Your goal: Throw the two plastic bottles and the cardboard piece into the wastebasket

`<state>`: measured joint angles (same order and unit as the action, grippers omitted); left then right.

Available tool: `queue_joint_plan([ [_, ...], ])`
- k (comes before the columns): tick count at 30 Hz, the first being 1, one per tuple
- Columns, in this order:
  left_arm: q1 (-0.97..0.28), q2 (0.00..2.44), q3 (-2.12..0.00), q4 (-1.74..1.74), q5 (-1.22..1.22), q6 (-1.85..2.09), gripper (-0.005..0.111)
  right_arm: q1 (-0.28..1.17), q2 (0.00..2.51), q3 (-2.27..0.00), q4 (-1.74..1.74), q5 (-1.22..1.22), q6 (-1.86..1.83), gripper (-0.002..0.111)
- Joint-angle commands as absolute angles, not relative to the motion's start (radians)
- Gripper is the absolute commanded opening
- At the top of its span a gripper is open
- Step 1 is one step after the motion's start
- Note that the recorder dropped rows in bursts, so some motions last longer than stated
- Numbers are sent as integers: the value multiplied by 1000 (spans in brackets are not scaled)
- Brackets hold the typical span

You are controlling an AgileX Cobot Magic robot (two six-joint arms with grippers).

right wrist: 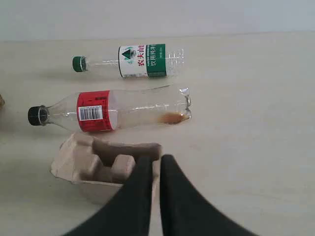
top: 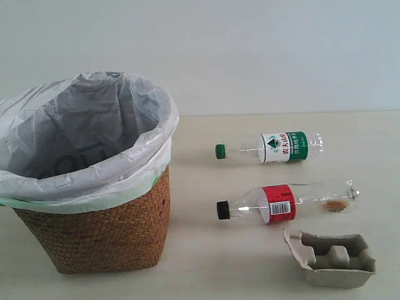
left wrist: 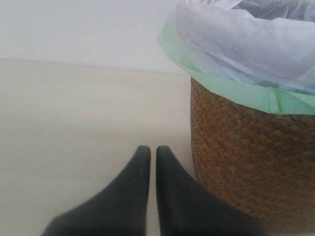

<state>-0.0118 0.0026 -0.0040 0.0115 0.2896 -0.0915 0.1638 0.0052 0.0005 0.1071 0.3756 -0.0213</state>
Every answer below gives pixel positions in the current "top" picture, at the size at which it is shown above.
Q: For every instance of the clear bottle red label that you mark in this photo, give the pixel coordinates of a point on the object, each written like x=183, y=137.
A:
x=286, y=202

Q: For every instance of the clear bottle green cap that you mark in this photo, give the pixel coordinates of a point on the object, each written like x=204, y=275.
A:
x=278, y=147

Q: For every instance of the grey cardboard pulp tray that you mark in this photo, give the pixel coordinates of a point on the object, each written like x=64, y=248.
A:
x=331, y=261

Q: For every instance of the white plastic bin liner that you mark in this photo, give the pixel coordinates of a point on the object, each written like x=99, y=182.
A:
x=89, y=143

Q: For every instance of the woven brown wicker basket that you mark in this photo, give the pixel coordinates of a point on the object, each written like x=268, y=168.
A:
x=124, y=238

